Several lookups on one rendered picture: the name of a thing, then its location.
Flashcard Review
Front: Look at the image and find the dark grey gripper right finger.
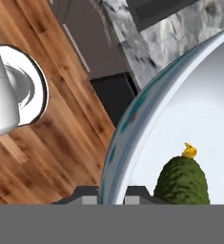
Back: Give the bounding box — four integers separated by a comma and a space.
124, 185, 169, 205

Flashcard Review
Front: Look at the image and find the white and chrome round object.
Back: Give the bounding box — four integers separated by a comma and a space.
0, 36, 50, 138

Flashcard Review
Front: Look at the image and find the white bowl with teal pattern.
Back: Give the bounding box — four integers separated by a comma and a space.
98, 23, 224, 205

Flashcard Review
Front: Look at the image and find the pale long cupboard handle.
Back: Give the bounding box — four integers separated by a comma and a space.
62, 23, 92, 73

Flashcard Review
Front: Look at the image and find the green cucumber with yellow tip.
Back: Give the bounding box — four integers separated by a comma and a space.
153, 142, 212, 205

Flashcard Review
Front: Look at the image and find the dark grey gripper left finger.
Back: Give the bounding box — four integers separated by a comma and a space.
51, 185, 100, 205

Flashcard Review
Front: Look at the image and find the dark grey appliance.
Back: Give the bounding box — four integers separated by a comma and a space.
126, 0, 201, 32

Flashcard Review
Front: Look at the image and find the grey-brown cupboard front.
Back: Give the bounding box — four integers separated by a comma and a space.
51, 0, 140, 81

